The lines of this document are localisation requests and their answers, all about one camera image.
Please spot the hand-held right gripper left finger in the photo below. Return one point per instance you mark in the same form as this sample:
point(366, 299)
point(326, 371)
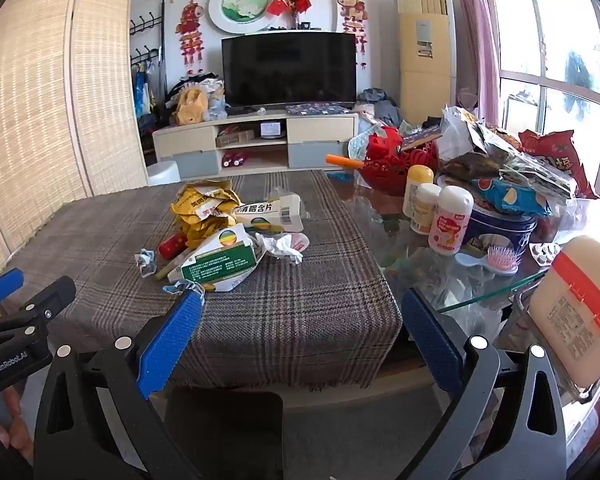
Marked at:
point(170, 345)

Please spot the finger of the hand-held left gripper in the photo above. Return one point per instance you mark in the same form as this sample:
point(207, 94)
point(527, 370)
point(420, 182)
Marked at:
point(40, 305)
point(0, 285)

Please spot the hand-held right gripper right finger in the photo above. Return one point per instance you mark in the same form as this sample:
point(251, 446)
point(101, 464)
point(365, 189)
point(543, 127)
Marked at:
point(430, 345)

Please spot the silver foil sachet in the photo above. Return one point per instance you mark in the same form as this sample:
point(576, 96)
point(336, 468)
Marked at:
point(280, 249)

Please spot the person's left hand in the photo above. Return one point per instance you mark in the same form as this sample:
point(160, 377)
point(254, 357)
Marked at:
point(17, 430)

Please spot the crumpled blue white wrapper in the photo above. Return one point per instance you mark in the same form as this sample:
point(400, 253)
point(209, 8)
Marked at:
point(180, 287)

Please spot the small crumpled paper ball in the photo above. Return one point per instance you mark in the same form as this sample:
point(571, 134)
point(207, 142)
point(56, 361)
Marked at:
point(145, 262)

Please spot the green white medicine box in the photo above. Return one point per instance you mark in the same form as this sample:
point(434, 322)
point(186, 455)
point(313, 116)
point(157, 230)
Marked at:
point(220, 260)

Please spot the small red bottle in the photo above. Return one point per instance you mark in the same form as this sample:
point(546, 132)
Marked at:
point(172, 245)

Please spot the pink hairbrush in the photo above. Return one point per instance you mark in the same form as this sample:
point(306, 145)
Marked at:
point(502, 260)

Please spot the white pink-label bottle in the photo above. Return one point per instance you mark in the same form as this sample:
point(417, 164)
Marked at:
point(447, 225)

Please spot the plaid tablecloth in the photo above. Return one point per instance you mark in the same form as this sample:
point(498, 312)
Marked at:
point(290, 320)

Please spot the blue cookie tin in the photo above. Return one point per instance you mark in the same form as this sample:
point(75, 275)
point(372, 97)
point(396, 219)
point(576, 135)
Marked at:
point(495, 232)

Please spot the small white yellow-label bottle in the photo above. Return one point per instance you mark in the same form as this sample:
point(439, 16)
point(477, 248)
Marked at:
point(425, 210)

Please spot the cream container with red band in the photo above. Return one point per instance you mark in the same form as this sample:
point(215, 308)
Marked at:
point(570, 320)

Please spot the pile of yellow sachets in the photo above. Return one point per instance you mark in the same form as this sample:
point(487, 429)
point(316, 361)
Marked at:
point(200, 205)

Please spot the pill blister pack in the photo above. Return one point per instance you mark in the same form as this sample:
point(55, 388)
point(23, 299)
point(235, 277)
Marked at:
point(544, 254)

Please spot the yellow capped white bottle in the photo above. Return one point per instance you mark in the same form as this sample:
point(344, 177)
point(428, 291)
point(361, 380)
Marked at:
point(417, 185)

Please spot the long white medicine box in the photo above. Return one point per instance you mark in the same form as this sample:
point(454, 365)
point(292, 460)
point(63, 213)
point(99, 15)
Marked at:
point(267, 217)

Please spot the white round stool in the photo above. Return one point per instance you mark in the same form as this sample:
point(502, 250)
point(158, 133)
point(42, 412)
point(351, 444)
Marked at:
point(164, 175)

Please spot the blue snack bag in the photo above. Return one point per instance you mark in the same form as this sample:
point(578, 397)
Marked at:
point(515, 197)

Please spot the red openwork basket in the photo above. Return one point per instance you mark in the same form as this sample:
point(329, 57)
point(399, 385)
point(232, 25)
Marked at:
point(380, 170)

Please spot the dark brown snack bag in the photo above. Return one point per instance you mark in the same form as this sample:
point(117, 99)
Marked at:
point(475, 166)

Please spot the blue plastic toy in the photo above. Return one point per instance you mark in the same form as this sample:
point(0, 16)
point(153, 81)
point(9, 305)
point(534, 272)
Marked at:
point(339, 177)

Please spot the red plastic bottle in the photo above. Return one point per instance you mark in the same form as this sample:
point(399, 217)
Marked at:
point(227, 160)
point(240, 158)

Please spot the black white snack bag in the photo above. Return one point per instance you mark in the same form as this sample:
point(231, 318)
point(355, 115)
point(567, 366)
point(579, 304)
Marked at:
point(540, 175)

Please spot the woven folding screen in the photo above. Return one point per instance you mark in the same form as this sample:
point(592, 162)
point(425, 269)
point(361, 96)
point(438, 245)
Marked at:
point(40, 85)

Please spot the dark printed card box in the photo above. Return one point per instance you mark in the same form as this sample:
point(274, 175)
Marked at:
point(420, 139)

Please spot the silver snack bag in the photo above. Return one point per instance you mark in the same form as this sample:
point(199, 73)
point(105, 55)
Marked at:
point(460, 132)

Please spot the flat cardboard box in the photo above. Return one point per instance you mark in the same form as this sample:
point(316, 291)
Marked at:
point(235, 138)

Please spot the red snack bag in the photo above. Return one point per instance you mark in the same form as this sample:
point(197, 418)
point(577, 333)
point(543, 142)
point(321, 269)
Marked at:
point(560, 155)

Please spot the white set-top box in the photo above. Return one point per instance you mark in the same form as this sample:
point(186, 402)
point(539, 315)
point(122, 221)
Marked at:
point(270, 129)

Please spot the hanging blue clothes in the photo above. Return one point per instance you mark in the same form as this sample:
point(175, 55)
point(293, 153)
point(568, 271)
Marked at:
point(142, 90)

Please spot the yellow plush toy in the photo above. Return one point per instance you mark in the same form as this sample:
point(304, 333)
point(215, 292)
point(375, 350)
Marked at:
point(190, 105)

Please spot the beige grey television stand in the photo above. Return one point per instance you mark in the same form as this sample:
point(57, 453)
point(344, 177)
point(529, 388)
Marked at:
point(320, 130)

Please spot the grey clothes pile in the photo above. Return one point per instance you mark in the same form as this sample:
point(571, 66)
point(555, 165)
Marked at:
point(380, 107)

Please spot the dark patterned cloth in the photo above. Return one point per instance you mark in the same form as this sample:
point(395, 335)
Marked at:
point(320, 108)

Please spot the beige standing air conditioner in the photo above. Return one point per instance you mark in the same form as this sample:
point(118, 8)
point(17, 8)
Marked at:
point(425, 60)

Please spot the black coat rack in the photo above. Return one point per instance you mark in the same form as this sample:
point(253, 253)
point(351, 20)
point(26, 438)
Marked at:
point(141, 24)

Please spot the dark hanging garment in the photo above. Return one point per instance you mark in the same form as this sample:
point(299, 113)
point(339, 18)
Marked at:
point(577, 85)

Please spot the black television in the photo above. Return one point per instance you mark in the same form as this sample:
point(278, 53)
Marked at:
point(290, 70)

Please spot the red fish hanging decoration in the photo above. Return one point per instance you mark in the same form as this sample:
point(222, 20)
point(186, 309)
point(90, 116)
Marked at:
point(190, 20)

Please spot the window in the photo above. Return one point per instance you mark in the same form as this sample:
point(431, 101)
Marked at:
point(530, 35)

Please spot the pink curtain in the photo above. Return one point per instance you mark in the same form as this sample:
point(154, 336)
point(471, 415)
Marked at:
point(472, 20)

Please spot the red animal hanging decoration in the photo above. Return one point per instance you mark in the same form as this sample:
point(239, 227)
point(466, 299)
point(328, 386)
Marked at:
point(352, 7)

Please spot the round white wall plaque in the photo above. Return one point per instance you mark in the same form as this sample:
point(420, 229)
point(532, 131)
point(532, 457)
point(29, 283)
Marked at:
point(240, 5)

